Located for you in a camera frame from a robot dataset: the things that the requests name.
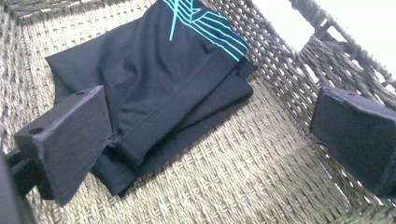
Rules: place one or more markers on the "green woven basket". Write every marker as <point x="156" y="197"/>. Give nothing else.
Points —
<point x="218" y="174"/>

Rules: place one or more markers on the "black shorts blue stripes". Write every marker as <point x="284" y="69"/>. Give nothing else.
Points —
<point x="162" y="87"/>

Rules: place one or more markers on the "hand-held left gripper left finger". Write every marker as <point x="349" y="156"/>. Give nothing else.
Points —
<point x="68" y="140"/>

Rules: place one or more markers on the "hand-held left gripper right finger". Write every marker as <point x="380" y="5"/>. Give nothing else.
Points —
<point x="358" y="137"/>

